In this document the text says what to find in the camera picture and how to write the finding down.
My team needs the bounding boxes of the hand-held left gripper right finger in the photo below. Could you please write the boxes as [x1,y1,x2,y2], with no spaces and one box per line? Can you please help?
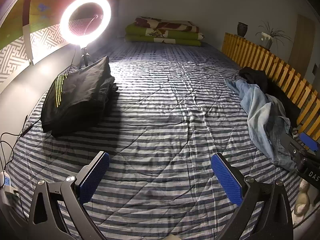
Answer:
[211,152,293,240]

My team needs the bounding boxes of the green wall poster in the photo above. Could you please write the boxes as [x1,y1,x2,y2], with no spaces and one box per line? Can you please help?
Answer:
[0,0,66,52]

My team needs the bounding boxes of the striped bed quilt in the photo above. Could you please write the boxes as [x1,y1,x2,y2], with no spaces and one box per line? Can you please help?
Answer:
[5,41,304,240]

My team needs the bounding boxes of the black tripod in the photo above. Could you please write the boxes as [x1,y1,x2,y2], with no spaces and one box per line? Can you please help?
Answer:
[77,46,91,69]

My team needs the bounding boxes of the white power strip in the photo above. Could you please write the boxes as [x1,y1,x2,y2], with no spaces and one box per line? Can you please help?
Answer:
[0,171,13,188]

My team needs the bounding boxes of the black cable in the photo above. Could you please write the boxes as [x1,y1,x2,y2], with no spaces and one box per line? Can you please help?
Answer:
[0,115,42,180]

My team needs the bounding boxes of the dark vase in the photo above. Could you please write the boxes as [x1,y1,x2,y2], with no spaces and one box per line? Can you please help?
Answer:
[237,22,248,37]

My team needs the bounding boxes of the wooden slatted bed rail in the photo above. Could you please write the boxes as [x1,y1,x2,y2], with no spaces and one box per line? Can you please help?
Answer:
[222,32,320,140]

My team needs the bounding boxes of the green folded blanket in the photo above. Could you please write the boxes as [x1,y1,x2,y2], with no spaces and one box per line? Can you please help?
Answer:
[124,22,203,47]

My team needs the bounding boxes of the grey folded garment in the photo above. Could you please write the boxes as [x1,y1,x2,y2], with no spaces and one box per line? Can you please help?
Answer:
[99,76,119,103]

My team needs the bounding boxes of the ring light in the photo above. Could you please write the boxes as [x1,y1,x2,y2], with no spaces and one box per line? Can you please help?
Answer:
[59,0,112,49]

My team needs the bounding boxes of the brown patterned folded blanket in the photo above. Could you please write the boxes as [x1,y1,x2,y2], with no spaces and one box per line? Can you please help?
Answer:
[135,16,200,33]

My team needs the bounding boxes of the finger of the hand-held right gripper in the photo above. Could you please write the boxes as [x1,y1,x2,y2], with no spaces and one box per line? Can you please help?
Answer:
[299,132,320,155]
[282,132,309,164]

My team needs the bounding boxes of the light blue jeans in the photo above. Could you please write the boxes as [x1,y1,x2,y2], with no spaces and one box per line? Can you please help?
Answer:
[224,79,298,172]

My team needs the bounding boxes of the black folded garment yellow stripes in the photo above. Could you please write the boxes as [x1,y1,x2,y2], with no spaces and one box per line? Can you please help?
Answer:
[41,56,112,137]

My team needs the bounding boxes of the wooden door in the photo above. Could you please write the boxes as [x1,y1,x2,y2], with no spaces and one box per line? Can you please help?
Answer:
[287,14,316,74]

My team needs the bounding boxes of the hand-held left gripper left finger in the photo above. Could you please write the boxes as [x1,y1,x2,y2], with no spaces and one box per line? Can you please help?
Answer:
[27,151,110,240]

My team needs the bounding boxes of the potted plant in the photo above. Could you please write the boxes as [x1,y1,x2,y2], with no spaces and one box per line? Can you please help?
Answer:
[255,21,293,50]

